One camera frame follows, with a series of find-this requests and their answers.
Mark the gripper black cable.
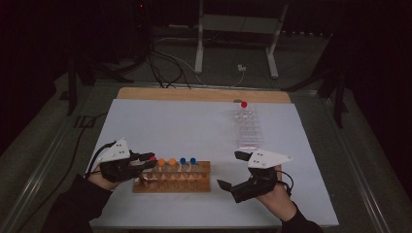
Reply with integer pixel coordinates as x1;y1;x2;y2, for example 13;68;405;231
84;141;117;180
276;179;294;197

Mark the black tripod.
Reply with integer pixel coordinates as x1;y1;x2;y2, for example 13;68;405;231
59;52;135;117
281;61;350;129

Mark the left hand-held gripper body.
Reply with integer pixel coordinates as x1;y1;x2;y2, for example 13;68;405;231
95;137;145;184

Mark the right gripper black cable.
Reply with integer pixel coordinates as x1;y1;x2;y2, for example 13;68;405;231
276;179;294;197

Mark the person's left hand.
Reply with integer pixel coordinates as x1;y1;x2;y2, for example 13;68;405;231
86;170;123;191

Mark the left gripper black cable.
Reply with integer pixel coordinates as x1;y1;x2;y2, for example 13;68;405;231
84;141;117;180

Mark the grey metal stand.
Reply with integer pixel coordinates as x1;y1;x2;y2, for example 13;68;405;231
193;0;290;80

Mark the bundle of black cables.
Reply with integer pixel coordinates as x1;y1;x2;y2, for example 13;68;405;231
145;32;192;89

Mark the long black floor cable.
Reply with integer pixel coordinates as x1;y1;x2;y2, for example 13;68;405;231
14;111;110;233

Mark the wooden test tube rack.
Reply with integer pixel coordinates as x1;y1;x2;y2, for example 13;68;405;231
132;160;212;194

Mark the white plug cable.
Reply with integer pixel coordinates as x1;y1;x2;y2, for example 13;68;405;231
229;69;247;88

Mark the white table sheet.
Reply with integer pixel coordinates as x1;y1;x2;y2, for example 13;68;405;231
86;98;340;228

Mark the clear acrylic test tube rack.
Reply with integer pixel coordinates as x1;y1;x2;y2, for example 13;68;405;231
233;102;265;150

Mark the person's right hand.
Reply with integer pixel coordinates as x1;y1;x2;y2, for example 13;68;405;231
255;164;298;223

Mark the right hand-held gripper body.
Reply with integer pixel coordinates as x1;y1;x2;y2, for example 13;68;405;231
230;149;294;204

